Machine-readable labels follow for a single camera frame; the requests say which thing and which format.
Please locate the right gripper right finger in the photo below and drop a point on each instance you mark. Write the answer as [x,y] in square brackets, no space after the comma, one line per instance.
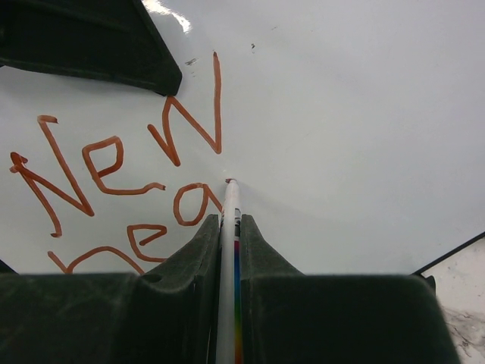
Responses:
[290,317]

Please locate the white marker pen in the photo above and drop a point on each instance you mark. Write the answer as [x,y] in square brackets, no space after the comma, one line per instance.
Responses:
[226,320]

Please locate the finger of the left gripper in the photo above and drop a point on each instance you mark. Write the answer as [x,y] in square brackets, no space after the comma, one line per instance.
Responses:
[113,41]

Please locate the black framed whiteboard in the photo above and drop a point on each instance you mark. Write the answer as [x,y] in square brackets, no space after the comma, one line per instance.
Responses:
[355,130]

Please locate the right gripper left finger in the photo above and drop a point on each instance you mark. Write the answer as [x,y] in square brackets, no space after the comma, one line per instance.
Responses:
[167,315]

